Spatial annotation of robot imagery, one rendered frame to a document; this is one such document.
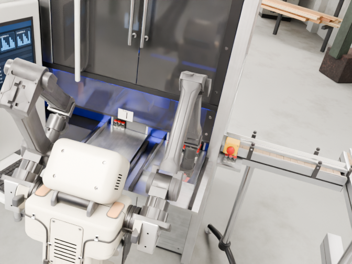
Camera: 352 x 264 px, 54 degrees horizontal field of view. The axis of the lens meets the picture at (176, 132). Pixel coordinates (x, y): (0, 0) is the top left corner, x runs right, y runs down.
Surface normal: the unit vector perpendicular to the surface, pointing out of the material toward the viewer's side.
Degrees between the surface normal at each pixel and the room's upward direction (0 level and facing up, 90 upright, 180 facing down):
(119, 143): 0
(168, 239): 90
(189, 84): 51
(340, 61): 90
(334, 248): 0
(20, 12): 90
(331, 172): 0
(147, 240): 82
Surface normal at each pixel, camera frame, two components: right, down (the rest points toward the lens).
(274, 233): 0.15, -0.84
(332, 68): -0.94, 0.05
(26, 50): 0.89, 0.35
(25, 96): 0.08, -0.04
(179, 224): -0.26, 0.48
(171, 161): -0.14, -0.15
